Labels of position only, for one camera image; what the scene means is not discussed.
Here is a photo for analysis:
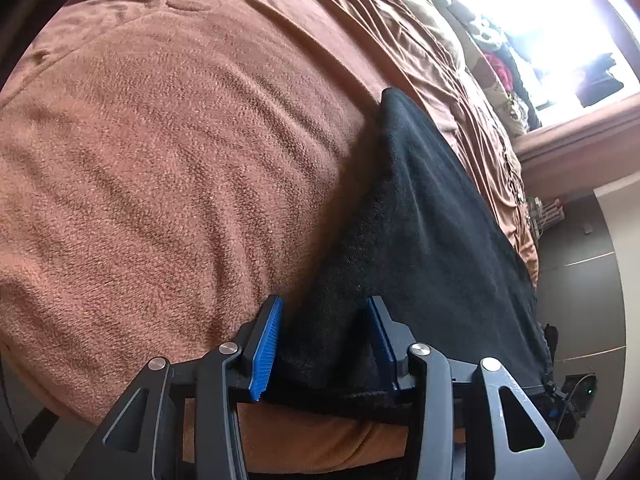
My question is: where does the brown blanket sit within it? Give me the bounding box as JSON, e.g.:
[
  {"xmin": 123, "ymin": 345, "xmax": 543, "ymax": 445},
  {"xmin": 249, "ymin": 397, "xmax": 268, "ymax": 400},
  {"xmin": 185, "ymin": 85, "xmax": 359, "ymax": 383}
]
[{"xmin": 0, "ymin": 0, "xmax": 541, "ymax": 466}]

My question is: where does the beige duvet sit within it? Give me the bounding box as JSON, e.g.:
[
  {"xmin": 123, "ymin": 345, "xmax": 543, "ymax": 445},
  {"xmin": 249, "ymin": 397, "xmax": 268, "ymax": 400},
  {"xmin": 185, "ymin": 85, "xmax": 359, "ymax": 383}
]
[{"xmin": 345, "ymin": 0, "xmax": 468, "ymax": 76}]

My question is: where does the pile of clothes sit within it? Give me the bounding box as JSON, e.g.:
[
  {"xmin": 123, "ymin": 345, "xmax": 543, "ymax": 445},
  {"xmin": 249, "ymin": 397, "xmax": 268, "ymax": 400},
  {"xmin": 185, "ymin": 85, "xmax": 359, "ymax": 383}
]
[{"xmin": 435, "ymin": 0, "xmax": 546, "ymax": 131}]

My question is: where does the pink window sill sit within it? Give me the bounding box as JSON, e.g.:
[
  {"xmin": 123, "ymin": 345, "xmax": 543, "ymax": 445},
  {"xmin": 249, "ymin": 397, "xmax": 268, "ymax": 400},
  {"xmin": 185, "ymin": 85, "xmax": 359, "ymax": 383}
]
[{"xmin": 515, "ymin": 92, "xmax": 640, "ymax": 201}]

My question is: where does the bright window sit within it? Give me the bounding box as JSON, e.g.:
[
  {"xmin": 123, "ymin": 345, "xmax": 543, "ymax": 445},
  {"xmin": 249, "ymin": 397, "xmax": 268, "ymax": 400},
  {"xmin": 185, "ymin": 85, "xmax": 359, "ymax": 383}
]
[{"xmin": 425, "ymin": 0, "xmax": 640, "ymax": 126}]

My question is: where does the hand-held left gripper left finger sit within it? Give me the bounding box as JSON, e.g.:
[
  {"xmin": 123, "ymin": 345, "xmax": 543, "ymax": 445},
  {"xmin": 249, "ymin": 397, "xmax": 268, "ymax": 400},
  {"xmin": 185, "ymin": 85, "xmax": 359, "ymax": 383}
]
[{"xmin": 67, "ymin": 294, "xmax": 284, "ymax": 480}]

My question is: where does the patterned cushion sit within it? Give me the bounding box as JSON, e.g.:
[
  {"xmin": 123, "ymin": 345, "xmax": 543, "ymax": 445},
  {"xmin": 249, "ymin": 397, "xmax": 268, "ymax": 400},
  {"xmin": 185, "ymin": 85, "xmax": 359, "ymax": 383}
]
[{"xmin": 462, "ymin": 55, "xmax": 531, "ymax": 136}]

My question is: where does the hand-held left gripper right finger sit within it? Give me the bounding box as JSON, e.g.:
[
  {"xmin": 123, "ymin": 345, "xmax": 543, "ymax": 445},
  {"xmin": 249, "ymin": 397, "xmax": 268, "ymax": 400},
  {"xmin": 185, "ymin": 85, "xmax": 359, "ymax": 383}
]
[{"xmin": 365, "ymin": 296, "xmax": 581, "ymax": 480}]

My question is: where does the black towel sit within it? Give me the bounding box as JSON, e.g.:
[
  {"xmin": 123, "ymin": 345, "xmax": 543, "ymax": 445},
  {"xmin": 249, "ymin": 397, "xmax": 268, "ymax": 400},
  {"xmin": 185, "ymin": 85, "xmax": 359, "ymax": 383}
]
[{"xmin": 260, "ymin": 87, "xmax": 556, "ymax": 428}]

